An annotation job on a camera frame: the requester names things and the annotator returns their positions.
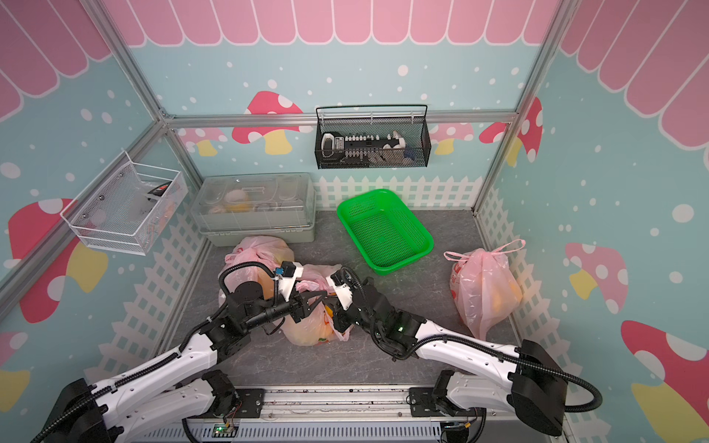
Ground clear plastic storage box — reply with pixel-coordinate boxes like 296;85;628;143
190;173;316;247

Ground white wire mesh basket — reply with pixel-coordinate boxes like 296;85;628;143
60;152;188;256

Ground green plastic basket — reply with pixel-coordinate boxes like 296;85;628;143
337;189;434;276

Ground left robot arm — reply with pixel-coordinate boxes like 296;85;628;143
34;261;330;442

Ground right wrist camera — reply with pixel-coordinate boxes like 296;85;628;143
326;269;353;310

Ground pink plastic bag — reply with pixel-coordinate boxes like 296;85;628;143
223;236;295;300
444;239;526;341

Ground pink plastic bags pile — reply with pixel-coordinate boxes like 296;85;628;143
282;264;352;347

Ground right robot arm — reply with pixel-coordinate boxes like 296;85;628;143
327;269;603;437

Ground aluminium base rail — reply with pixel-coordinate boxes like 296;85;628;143
141;385;485;442

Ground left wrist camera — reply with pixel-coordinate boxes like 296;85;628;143
274;261;304;302

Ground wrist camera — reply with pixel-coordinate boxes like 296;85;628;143
326;269;353;310
274;261;304;302

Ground black wire mesh basket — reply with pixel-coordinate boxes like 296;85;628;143
314;104;431;170

